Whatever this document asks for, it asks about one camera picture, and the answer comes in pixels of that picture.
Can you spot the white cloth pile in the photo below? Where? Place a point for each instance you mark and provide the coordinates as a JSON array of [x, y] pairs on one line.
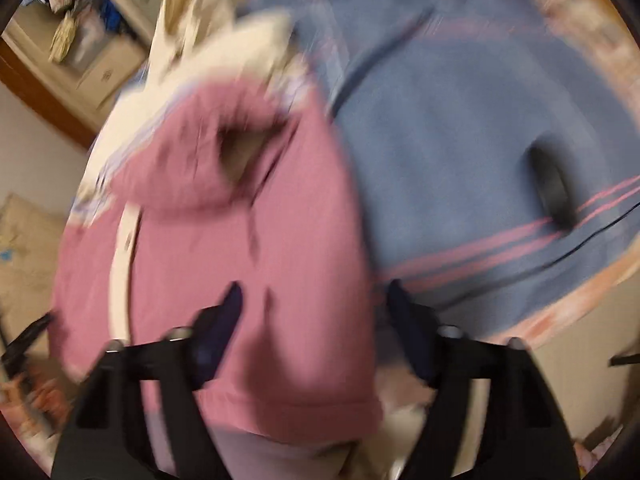
[[210, 45]]

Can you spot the blue striped blanket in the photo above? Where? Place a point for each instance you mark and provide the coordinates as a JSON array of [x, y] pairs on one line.
[[450, 125]]

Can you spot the black round object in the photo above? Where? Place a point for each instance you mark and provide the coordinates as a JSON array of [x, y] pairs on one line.
[[550, 185]]

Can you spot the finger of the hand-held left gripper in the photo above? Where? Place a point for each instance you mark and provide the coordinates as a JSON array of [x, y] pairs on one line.
[[25, 342]]

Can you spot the pink hooded jacket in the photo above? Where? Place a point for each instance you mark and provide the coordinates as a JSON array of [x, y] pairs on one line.
[[280, 240]]

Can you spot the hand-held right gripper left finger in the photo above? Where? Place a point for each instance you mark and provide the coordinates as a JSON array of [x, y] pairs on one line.
[[226, 316]]

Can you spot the cardboard box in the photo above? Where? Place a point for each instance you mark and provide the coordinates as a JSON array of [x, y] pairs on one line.
[[25, 260]]

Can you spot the cream wooden wardrobe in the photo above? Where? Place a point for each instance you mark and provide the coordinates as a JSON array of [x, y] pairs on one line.
[[90, 55]]

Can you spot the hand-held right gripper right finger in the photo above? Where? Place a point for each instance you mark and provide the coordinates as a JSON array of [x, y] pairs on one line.
[[406, 321]]

